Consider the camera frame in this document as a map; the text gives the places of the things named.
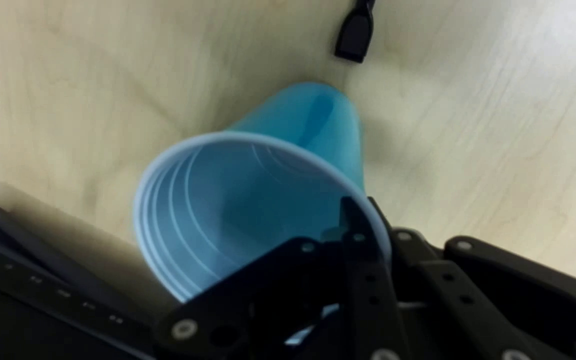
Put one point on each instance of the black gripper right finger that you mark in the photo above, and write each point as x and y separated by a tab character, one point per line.
379	326

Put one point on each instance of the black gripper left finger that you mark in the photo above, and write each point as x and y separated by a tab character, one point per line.
273	308

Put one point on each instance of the blue plastic cup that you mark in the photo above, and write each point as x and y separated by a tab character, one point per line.
214	202

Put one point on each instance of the large black monitor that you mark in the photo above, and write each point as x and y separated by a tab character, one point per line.
52	308

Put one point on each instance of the black white marker pen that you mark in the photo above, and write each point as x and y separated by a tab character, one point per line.
357	33

